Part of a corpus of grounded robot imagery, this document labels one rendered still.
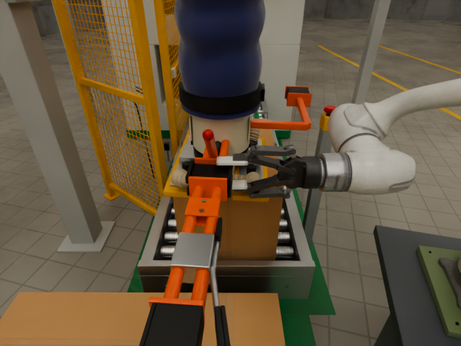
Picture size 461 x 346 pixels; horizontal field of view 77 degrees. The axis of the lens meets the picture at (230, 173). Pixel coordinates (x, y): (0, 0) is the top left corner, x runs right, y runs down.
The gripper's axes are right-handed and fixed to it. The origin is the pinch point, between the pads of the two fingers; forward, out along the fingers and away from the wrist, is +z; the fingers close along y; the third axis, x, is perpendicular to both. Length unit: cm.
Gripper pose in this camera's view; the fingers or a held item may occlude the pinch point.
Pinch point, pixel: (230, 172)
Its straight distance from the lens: 67.4
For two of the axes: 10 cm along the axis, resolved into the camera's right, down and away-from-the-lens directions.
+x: 0.0, -5.4, 8.4
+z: -10.0, 0.1, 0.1
